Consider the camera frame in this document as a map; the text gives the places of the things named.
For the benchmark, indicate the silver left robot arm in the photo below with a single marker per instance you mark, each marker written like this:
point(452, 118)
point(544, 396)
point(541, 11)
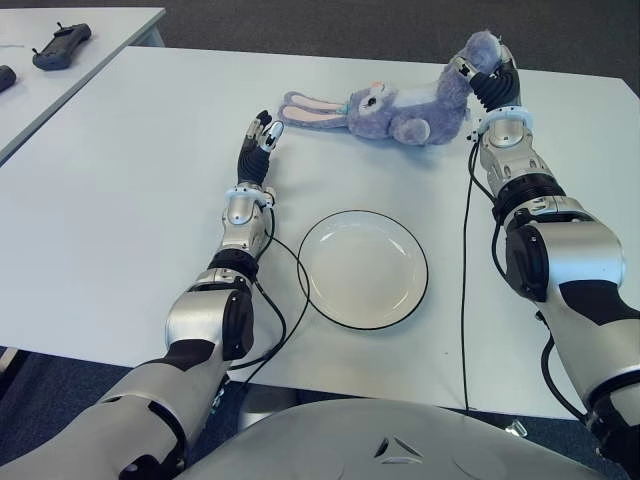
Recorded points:
point(200, 310)

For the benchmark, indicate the purple plush bunny doll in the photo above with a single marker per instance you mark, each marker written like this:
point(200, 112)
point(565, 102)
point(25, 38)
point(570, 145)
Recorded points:
point(425, 110)

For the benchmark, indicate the black remote controller with antennas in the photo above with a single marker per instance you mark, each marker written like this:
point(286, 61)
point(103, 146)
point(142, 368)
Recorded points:
point(62, 46)

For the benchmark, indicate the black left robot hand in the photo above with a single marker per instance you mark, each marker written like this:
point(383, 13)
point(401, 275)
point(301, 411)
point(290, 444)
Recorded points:
point(252, 162)

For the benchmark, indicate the dark handheld device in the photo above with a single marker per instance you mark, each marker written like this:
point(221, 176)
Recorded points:
point(6, 77)

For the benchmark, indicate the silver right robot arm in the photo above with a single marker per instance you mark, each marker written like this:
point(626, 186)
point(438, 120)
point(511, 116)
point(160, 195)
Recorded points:
point(575, 260)

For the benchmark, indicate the white side table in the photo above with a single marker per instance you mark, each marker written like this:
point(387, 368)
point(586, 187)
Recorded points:
point(100, 42)

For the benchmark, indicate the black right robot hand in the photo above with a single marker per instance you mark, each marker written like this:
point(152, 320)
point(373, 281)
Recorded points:
point(500, 90)

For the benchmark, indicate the grey robot torso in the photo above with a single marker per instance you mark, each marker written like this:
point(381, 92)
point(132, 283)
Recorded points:
point(350, 440)

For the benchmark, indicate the white plate black rim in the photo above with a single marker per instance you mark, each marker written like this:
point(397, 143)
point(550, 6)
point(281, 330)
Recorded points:
point(362, 270)

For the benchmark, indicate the small metal clamp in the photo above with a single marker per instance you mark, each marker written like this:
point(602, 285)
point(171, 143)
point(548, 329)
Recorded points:
point(515, 428)

